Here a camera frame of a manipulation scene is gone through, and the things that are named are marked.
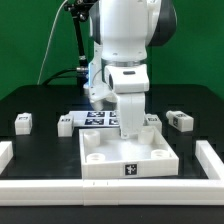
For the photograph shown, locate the black cable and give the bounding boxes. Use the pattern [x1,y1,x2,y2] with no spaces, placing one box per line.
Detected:
[42,67,88,86]

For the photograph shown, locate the white U-shaped obstacle fence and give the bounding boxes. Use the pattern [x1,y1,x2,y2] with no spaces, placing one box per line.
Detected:
[0,140,224,206]

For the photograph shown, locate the white cable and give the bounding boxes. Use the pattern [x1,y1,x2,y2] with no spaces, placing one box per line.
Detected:
[37,0,69,86]

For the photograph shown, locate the white square tabletop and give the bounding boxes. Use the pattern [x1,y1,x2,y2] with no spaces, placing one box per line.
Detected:
[79,126,179,179]

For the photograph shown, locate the black camera stand pole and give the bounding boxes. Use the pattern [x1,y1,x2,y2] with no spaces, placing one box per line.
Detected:
[64,0,99,87]

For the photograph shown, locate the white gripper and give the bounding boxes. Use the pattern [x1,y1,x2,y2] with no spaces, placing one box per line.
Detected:
[105,64,149,139]

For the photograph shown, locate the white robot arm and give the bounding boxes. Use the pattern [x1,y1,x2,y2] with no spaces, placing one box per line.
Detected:
[88,0,177,138]

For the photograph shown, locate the white AprilTag base sheet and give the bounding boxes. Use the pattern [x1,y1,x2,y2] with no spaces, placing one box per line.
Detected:
[69,111,119,127]

